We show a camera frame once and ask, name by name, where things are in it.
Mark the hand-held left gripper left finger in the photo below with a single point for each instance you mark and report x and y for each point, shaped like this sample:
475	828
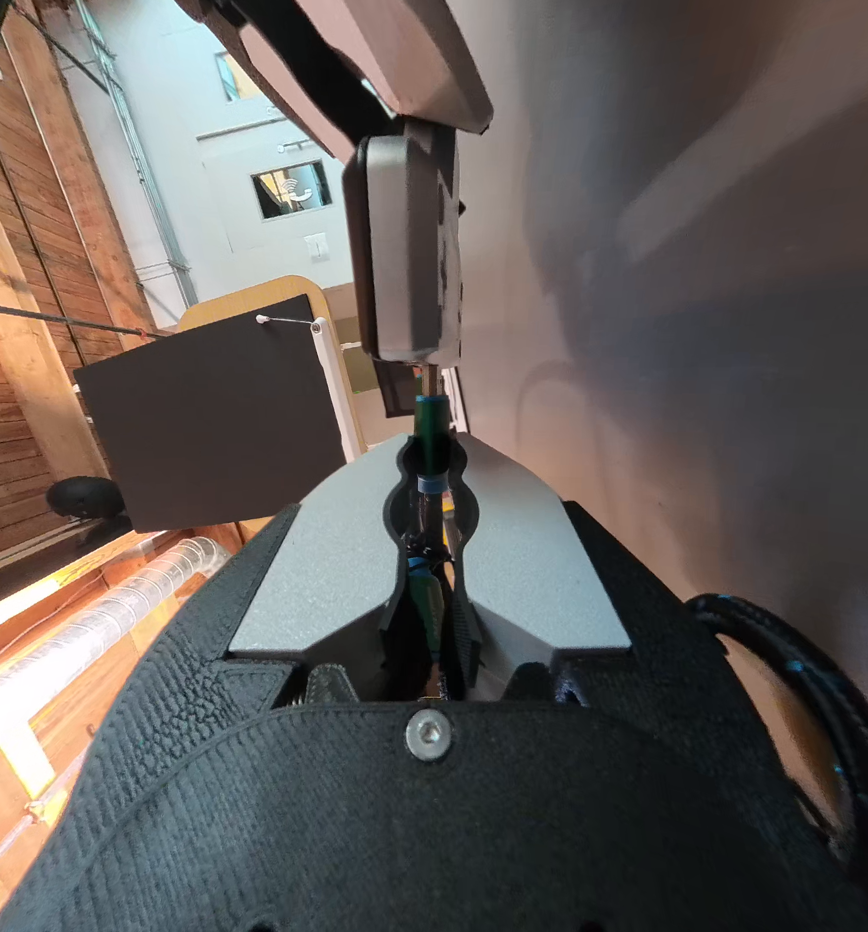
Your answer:
317	575

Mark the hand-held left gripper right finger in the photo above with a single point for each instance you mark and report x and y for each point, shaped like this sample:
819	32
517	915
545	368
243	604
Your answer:
536	575

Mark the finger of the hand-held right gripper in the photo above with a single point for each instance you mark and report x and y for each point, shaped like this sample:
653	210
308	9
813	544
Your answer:
303	94
419	58

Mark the black board on white stand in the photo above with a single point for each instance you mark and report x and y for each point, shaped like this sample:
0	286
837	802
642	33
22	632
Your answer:
208	415

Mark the white wall sign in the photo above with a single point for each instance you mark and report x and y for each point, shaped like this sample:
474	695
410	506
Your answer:
317	247

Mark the silver air duct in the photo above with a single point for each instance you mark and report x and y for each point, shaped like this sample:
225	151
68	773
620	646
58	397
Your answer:
113	619

